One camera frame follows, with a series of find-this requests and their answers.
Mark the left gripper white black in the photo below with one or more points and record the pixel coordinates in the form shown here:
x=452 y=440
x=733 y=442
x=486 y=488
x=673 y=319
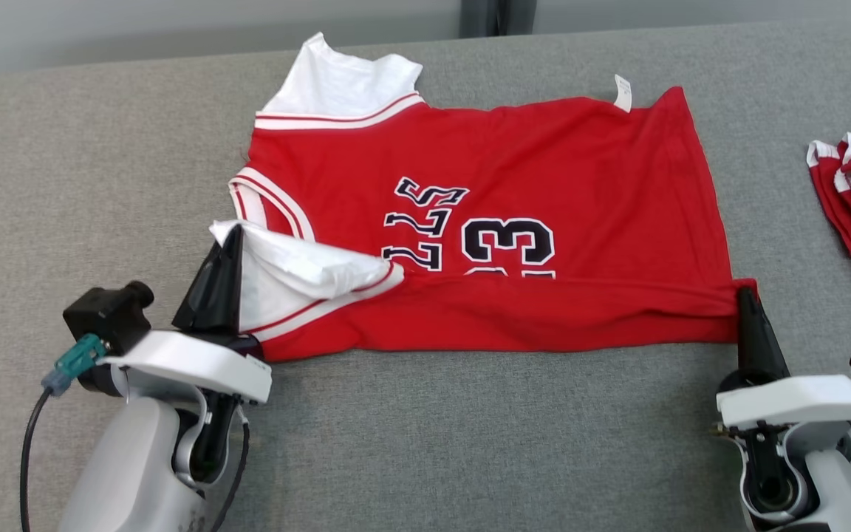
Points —
x=189 y=362

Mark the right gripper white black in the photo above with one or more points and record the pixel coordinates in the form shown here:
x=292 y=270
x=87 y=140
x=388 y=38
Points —
x=795 y=403

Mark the red jersey number 23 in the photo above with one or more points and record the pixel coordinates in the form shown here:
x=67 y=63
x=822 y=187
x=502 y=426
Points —
x=580 y=162

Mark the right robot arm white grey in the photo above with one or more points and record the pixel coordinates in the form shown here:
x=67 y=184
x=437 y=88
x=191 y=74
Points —
x=810 y=480

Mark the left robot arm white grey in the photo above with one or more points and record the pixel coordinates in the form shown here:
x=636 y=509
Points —
x=134 y=465

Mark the grey fabric sofa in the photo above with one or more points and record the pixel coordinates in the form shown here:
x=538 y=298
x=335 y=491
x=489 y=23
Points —
x=470 y=443

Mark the grey metal stand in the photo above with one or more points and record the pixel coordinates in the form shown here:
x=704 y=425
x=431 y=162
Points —
x=498 y=16

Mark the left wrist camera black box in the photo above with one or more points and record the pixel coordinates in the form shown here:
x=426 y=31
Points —
x=108 y=314

